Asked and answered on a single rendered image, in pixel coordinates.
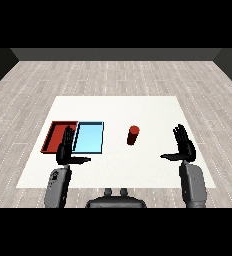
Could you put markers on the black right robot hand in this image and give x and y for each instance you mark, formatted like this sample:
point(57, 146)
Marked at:
point(185, 150)

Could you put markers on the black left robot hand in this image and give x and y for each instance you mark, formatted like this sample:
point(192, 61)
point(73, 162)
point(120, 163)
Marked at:
point(65, 151)

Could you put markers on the light blue shallow open box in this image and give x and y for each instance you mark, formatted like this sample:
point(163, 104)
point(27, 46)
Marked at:
point(89, 137)

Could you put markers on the dark grey robot body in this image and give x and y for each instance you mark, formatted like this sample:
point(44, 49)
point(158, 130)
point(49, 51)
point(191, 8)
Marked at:
point(116, 201)

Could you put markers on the red can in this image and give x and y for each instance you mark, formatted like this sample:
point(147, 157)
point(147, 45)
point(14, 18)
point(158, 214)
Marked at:
point(133, 135)

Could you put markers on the red shallow open box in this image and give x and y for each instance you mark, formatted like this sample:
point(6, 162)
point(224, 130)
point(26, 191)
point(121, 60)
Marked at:
point(55, 136)

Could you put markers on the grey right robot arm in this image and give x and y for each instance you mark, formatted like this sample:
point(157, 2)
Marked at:
point(193, 184)

